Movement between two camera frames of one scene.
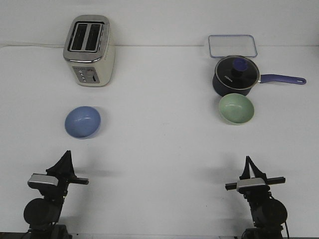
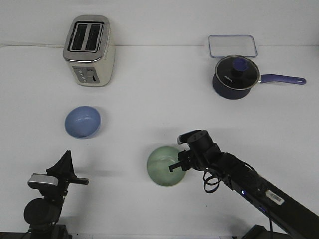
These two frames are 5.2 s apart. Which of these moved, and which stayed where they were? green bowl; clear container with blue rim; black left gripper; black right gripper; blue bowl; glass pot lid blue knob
Moved: black right gripper; green bowl
Stayed: clear container with blue rim; blue bowl; black left gripper; glass pot lid blue knob
